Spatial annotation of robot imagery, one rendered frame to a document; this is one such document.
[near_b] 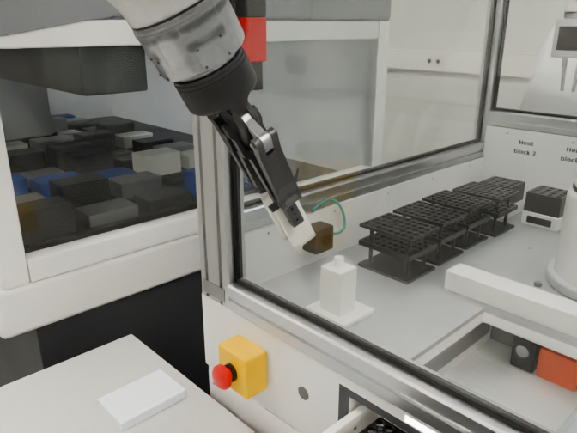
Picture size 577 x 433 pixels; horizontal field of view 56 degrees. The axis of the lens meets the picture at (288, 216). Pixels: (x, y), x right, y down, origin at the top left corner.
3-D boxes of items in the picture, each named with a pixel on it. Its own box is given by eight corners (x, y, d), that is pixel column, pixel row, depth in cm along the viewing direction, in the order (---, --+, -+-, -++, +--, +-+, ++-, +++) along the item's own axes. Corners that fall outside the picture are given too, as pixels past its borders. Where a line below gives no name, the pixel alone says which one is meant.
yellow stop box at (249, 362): (243, 403, 84) (242, 363, 81) (215, 382, 88) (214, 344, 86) (268, 388, 87) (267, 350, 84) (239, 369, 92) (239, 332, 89)
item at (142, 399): (122, 431, 89) (120, 423, 88) (97, 406, 95) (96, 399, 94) (186, 397, 97) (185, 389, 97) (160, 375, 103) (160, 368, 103)
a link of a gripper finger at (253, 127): (238, 92, 53) (258, 98, 49) (262, 137, 56) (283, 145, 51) (218, 106, 53) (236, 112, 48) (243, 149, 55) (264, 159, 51)
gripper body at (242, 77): (160, 74, 54) (203, 148, 59) (187, 90, 47) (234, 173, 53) (221, 36, 56) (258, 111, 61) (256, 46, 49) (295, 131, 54)
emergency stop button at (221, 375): (225, 396, 83) (224, 374, 81) (209, 384, 85) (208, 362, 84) (240, 387, 85) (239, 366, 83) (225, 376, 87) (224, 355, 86)
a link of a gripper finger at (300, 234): (290, 189, 61) (294, 191, 60) (313, 233, 65) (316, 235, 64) (269, 204, 60) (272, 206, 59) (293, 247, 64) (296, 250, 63)
